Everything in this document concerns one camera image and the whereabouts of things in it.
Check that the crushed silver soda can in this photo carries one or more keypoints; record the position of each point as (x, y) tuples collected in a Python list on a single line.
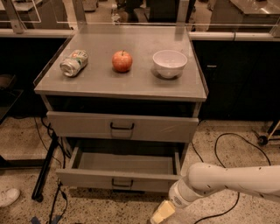
[(74, 62)]

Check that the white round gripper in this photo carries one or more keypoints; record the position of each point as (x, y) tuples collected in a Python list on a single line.
[(176, 196)]

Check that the grey drawer cabinet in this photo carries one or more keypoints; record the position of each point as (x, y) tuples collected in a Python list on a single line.
[(98, 88)]

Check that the grey drawer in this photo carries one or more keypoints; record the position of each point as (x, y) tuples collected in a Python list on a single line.
[(131, 127), (120, 172)]

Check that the black caster wheel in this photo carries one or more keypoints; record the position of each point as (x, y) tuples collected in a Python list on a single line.
[(262, 140)]

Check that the black table leg bar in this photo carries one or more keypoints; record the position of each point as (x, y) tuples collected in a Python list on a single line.
[(37, 194)]

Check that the white ceramic bowl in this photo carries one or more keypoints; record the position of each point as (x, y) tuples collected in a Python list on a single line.
[(169, 63)]

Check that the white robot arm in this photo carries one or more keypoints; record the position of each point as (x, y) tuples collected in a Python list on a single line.
[(202, 180)]

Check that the white shoe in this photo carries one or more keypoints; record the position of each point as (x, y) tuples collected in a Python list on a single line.
[(8, 197)]

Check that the red apple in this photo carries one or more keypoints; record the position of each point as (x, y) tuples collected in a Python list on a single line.
[(122, 61)]

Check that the clear plastic bottle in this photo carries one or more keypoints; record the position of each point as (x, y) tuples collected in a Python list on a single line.
[(115, 17)]

